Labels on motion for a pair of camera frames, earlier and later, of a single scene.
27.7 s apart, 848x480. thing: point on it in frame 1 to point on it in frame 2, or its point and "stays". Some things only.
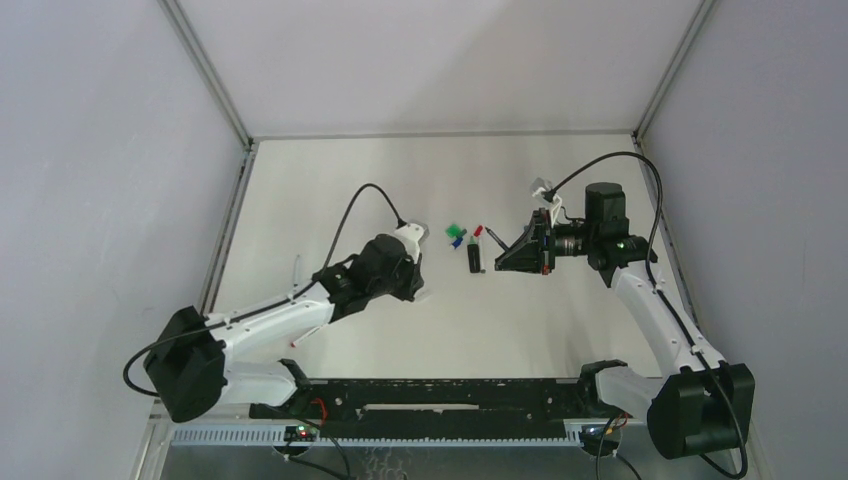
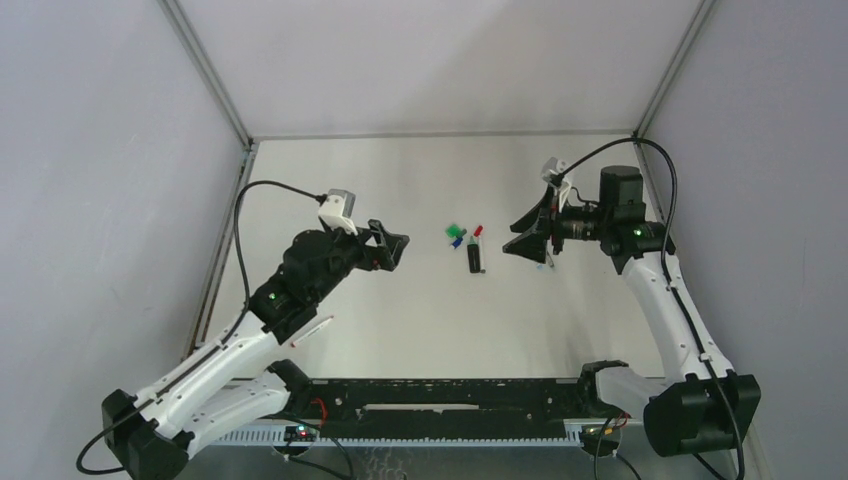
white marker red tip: [294, 343] stays
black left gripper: [411, 277] to [374, 245]
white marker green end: [482, 254] stays
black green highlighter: [473, 255] stays
